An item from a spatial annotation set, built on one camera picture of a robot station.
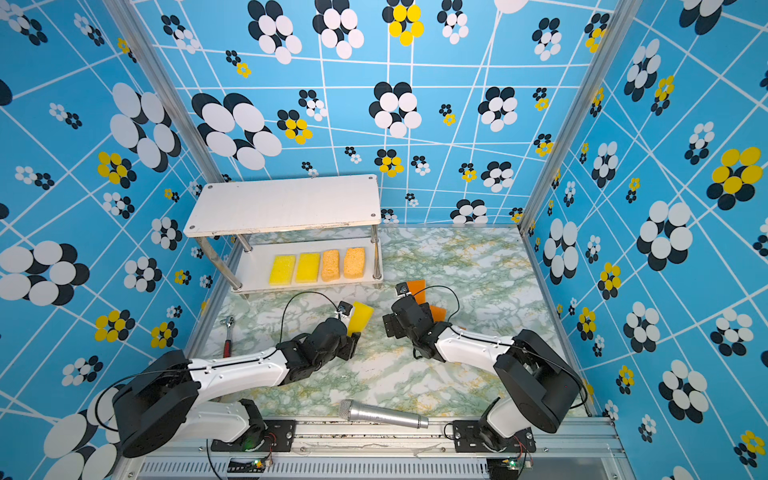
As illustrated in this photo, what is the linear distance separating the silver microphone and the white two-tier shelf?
1.22 feet

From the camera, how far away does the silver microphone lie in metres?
0.75

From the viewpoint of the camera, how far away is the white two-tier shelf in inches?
30.1
